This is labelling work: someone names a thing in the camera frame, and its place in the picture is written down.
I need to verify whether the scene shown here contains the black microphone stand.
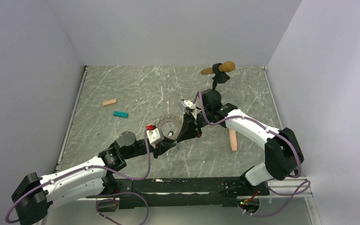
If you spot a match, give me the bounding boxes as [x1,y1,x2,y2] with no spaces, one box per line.
[212,71,230,90]

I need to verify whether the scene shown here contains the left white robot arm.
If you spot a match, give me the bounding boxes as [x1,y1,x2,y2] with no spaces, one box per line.
[5,126,176,225]

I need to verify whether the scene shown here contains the tan wooden block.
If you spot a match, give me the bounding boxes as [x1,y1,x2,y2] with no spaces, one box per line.
[102,99,117,107]

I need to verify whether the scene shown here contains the black base frame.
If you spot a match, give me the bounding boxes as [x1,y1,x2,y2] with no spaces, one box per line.
[97,177,270,209]

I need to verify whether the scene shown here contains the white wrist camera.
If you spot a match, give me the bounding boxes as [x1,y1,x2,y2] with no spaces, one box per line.
[145,128,164,145]
[179,99,198,119]

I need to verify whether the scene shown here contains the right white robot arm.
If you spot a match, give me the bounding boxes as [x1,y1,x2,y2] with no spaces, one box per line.
[176,89,304,195]

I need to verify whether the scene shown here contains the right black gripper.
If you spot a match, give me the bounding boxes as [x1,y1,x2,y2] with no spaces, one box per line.
[177,107,212,142]

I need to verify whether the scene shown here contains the pink wooden cylinder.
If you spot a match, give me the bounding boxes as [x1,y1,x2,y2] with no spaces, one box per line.
[229,129,238,151]

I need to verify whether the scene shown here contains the teal block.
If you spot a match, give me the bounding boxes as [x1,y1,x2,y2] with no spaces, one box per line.
[113,111,128,118]

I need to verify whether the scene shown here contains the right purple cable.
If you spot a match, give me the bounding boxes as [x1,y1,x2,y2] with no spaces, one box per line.
[193,90,311,218]

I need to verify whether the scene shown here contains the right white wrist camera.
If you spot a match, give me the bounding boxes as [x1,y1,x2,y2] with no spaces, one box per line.
[179,99,198,119]

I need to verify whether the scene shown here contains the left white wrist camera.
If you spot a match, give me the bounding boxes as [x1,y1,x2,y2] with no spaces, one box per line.
[145,128,164,145]

